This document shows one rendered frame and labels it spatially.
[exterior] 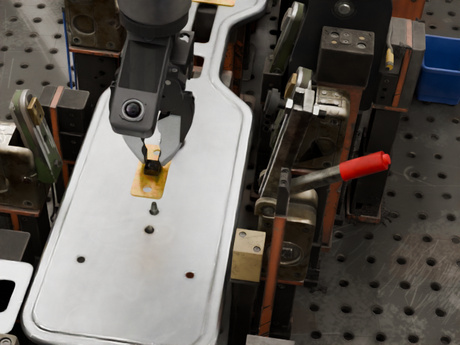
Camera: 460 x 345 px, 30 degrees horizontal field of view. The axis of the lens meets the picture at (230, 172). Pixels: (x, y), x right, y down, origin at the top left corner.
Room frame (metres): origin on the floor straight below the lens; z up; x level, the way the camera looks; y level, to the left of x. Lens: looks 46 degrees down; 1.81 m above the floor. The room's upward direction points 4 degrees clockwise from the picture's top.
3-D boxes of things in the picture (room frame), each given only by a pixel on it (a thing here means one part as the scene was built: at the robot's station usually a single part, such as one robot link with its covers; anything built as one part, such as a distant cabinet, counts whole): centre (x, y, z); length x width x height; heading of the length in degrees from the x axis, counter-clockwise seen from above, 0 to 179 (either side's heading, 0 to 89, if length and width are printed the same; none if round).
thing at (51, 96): (0.90, 0.25, 0.84); 0.11 x 0.08 x 0.29; 85
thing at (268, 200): (0.66, -0.05, 1.06); 0.03 x 0.01 x 0.03; 85
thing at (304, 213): (0.68, -0.07, 0.88); 0.07 x 0.06 x 0.35; 85
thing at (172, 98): (0.73, 0.09, 1.23); 0.09 x 0.08 x 0.12; 175
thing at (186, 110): (0.70, 0.07, 1.17); 0.05 x 0.02 x 0.09; 86
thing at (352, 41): (0.92, -0.14, 0.91); 0.07 x 0.05 x 0.42; 85
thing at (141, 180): (0.70, 0.09, 1.08); 0.08 x 0.04 x 0.01; 175
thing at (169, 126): (0.72, 0.07, 1.13); 0.06 x 0.03 x 0.09; 175
